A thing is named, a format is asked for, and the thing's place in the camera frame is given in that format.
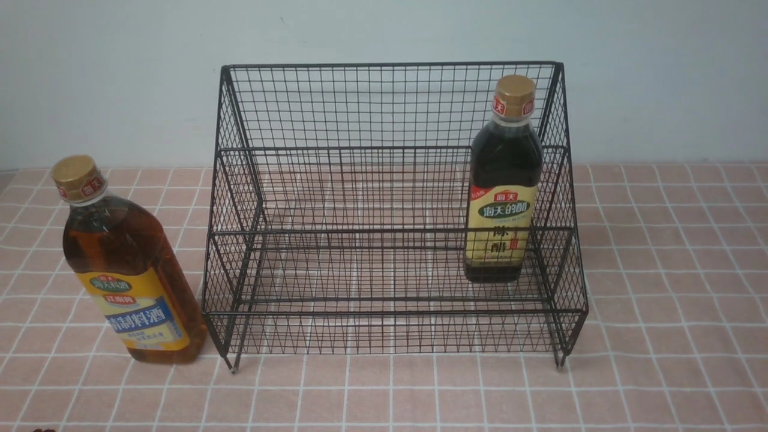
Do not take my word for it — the dark vinegar bottle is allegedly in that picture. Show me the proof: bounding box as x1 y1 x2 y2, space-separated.
464 74 543 283

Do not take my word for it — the amber cooking wine bottle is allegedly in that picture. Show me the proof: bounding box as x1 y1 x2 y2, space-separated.
50 155 208 364

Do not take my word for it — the pink checkered tablecloth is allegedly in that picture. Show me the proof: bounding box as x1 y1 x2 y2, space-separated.
2 162 766 431

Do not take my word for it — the black wire mesh shelf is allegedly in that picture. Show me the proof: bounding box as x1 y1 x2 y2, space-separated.
201 61 588 374

